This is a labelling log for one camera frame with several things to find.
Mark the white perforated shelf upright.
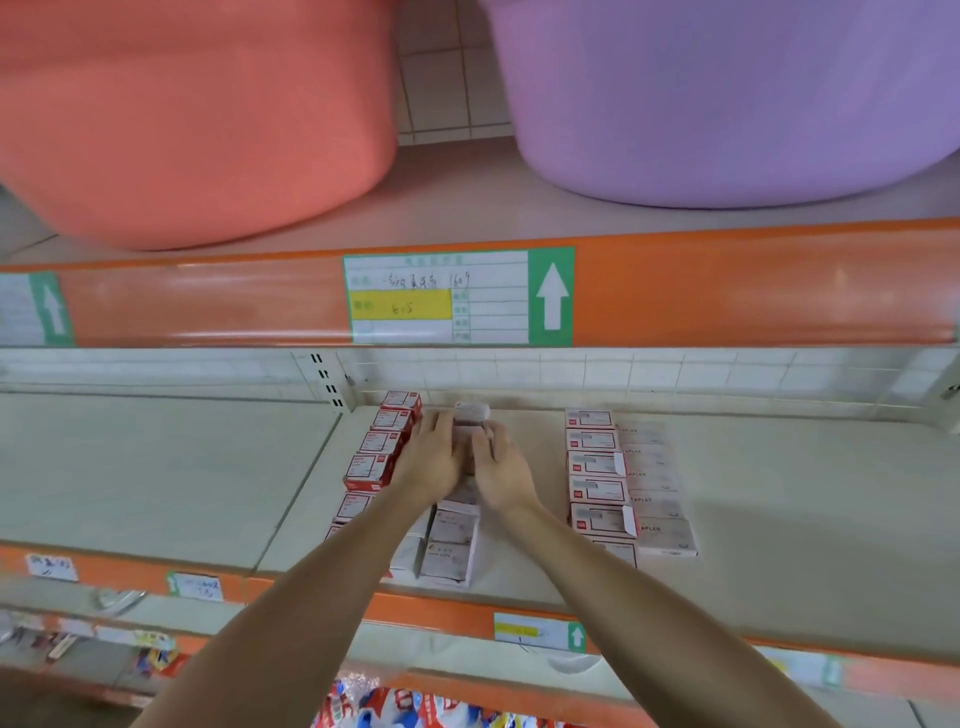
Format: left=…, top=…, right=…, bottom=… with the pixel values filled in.
left=922, top=360, right=960, bottom=440
left=292, top=349, right=356, bottom=416

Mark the person's left hand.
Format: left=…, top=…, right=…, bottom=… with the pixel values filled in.
left=387, top=408, right=465, bottom=510

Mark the pile of small colourful packets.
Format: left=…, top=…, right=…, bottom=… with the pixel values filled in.
left=307, top=672, right=579, bottom=728

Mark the white handwritten label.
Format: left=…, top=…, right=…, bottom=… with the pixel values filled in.
left=25, top=552, right=81, bottom=584

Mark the orange plastic basin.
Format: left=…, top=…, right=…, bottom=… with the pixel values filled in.
left=0, top=0, right=401, bottom=252

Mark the white shelf with orange edges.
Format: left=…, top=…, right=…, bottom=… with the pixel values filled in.
left=0, top=142, right=960, bottom=728

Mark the person's right forearm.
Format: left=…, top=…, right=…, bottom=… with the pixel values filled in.
left=502, top=495, right=842, bottom=728

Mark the person's left forearm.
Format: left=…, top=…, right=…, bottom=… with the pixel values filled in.
left=135, top=487, right=440, bottom=728

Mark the small price label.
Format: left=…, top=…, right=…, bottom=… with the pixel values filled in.
left=493, top=610, right=590, bottom=654
left=757, top=645, right=846, bottom=693
left=165, top=570, right=227, bottom=605

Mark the purple plastic basin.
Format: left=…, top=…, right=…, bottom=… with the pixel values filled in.
left=480, top=0, right=960, bottom=210

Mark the person's right hand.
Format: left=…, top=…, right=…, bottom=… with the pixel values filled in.
left=469, top=420, right=542, bottom=519

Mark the large label with green arrow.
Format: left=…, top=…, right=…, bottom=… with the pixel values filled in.
left=343, top=247, right=579, bottom=348
left=0, top=270, right=77, bottom=350

